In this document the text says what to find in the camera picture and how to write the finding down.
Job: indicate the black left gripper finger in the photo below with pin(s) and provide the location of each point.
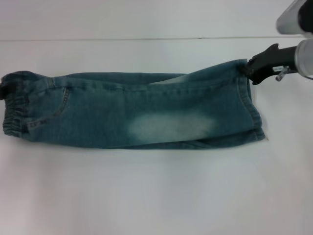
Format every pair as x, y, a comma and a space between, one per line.
3, 91

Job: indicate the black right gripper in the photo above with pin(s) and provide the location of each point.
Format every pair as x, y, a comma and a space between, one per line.
281, 57

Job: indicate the blue denim shorts with embroidery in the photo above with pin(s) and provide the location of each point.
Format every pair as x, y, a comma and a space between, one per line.
146, 112

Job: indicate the small metal connector fitting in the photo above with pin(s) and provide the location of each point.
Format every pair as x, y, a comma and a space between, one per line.
281, 73

